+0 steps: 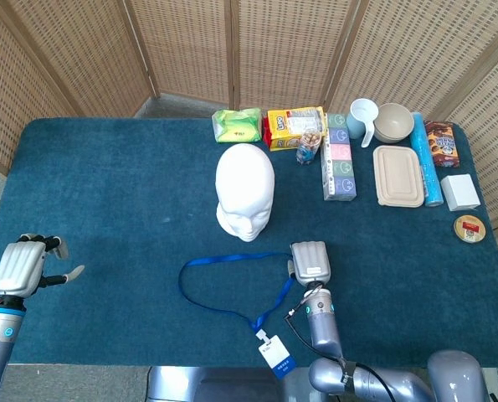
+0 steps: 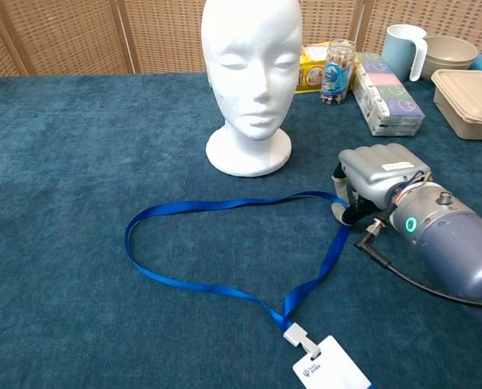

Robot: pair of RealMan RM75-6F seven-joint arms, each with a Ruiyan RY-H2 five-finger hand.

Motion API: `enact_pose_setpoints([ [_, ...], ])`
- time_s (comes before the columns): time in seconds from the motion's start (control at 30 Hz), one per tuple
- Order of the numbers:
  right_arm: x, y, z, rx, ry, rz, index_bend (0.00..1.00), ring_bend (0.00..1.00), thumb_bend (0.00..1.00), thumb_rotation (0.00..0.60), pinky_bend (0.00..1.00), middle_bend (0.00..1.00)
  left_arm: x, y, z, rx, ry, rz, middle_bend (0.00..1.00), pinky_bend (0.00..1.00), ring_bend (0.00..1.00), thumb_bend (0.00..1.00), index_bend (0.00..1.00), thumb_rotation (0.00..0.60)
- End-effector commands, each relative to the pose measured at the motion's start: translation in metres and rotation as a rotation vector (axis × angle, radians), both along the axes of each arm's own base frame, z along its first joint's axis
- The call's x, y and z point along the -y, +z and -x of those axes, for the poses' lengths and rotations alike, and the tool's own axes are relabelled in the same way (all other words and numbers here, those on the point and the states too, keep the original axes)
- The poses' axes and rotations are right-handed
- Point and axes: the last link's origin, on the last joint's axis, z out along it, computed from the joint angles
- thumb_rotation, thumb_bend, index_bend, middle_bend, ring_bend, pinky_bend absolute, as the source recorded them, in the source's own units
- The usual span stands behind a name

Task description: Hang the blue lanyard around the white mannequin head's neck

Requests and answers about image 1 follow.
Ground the light blue mug white handle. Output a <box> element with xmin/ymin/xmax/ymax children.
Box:
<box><xmin>347</xmin><ymin>98</ymin><xmax>380</xmax><ymax>148</ymax></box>

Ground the beige lidded lunch box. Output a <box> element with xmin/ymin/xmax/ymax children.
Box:
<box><xmin>372</xmin><ymin>145</ymin><xmax>425</xmax><ymax>208</ymax></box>

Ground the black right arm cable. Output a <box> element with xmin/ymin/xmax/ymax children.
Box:
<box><xmin>285</xmin><ymin>307</ymin><xmax>404</xmax><ymax>402</ymax></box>

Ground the small white box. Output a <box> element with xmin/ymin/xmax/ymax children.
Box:
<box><xmin>439</xmin><ymin>173</ymin><xmax>481</xmax><ymax>212</ymax></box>

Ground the round gold tin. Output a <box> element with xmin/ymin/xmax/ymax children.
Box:
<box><xmin>453</xmin><ymin>214</ymin><xmax>487</xmax><ymax>245</ymax></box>

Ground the brown cookie box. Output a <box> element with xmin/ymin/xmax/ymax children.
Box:
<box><xmin>423</xmin><ymin>120</ymin><xmax>461</xmax><ymax>169</ymax></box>

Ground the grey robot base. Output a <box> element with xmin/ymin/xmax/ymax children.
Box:
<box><xmin>146</xmin><ymin>366</ymin><xmax>316</xmax><ymax>402</ymax></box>

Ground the yellow snack box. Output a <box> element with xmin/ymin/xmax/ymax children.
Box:
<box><xmin>261</xmin><ymin>106</ymin><xmax>329</xmax><ymax>152</ymax></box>

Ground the blue table cloth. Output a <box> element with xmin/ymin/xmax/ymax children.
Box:
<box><xmin>0</xmin><ymin>116</ymin><xmax>498</xmax><ymax>369</ymax></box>

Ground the green tissue pack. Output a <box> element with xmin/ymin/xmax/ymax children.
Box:
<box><xmin>212</xmin><ymin>107</ymin><xmax>263</xmax><ymax>144</ymax></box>

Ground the cyan plastic roll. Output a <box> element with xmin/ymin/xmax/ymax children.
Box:
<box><xmin>409</xmin><ymin>111</ymin><xmax>444</xmax><ymax>208</ymax></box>

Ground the pastel tissue multipack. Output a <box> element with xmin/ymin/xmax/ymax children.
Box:
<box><xmin>320</xmin><ymin>112</ymin><xmax>357</xmax><ymax>202</ymax></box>

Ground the blue lanyard with badge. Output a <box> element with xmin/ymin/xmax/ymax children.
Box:
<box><xmin>178</xmin><ymin>250</ymin><xmax>296</xmax><ymax>381</ymax></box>

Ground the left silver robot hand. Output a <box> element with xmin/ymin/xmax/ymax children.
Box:
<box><xmin>0</xmin><ymin>233</ymin><xmax>85</xmax><ymax>299</ymax></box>

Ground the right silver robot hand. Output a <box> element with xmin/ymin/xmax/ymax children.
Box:
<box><xmin>287</xmin><ymin>241</ymin><xmax>331</xmax><ymax>288</ymax></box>

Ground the clear jar of snacks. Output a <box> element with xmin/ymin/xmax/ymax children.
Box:
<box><xmin>295</xmin><ymin>128</ymin><xmax>321</xmax><ymax>167</ymax></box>

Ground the beige bowl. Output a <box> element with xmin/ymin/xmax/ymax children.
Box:
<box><xmin>373</xmin><ymin>102</ymin><xmax>415</xmax><ymax>144</ymax></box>

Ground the white foam mannequin head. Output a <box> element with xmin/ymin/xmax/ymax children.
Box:
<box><xmin>214</xmin><ymin>142</ymin><xmax>275</xmax><ymax>243</ymax></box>

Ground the wicker folding screen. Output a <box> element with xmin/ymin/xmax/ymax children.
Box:
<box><xmin>0</xmin><ymin>0</ymin><xmax>498</xmax><ymax>294</ymax></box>

